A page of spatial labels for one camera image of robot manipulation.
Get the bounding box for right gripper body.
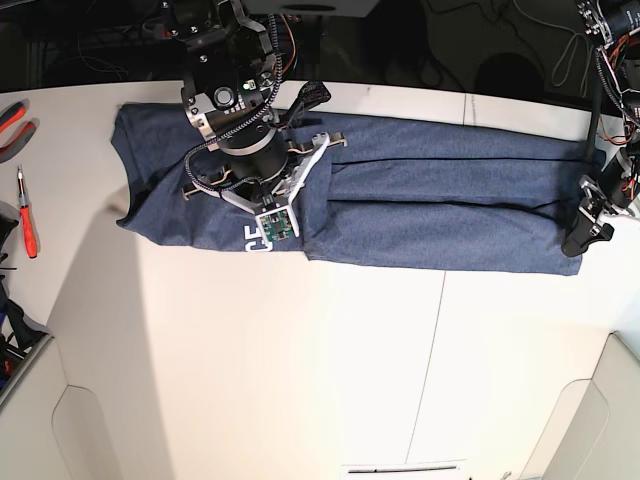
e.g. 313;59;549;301
182;132;347;214

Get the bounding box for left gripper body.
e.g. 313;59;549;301
579;152;639;223

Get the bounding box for blue-grey t-shirt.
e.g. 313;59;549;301
111;104;593;276

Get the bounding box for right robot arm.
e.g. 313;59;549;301
160;1;331;216

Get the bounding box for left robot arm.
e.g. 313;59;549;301
561;1;639;258

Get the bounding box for braided camera cable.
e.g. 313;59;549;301
584;44;640;161
184;14;284;196

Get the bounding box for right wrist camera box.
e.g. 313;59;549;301
255;205;300;242

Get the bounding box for white cable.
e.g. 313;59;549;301
499;0;601;86

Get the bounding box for orange-handled screwdriver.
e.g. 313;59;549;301
17;166;38;259

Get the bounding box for red-handled pliers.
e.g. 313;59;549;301
1;98;40;164

